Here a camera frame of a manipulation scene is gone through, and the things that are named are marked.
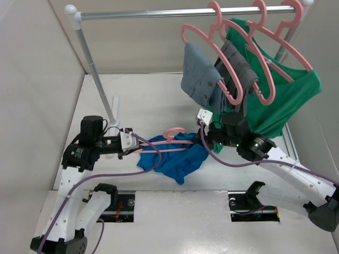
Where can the metal clothes rack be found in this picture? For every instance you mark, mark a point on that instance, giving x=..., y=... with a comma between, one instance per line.
x=221, y=26

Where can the pink hanger with green shirt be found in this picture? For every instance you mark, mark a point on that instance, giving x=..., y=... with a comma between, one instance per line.
x=276, y=36

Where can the grey shorts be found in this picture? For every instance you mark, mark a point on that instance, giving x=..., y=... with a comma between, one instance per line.
x=244, y=72

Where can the blue denim shorts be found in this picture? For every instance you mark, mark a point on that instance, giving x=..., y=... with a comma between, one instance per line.
x=200, y=79

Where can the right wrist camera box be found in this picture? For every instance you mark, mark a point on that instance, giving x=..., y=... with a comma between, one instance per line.
x=204, y=116

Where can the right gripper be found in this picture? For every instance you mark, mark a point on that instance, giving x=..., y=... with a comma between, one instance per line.
x=207, y=130

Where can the green t shirt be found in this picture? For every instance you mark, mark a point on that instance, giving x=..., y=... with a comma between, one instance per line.
x=269, y=120

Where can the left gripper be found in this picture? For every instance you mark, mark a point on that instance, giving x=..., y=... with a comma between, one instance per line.
x=127, y=151

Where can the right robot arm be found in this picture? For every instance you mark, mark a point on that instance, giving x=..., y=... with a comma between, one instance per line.
x=309, y=193

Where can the blue t shirt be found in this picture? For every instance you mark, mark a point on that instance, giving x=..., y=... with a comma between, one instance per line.
x=175, y=165

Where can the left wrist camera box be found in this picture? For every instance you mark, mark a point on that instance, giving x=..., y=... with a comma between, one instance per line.
x=128, y=139

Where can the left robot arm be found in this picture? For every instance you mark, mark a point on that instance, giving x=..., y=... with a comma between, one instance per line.
x=69, y=223

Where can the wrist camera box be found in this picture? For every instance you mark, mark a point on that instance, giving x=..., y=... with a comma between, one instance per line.
x=204, y=116
x=128, y=139

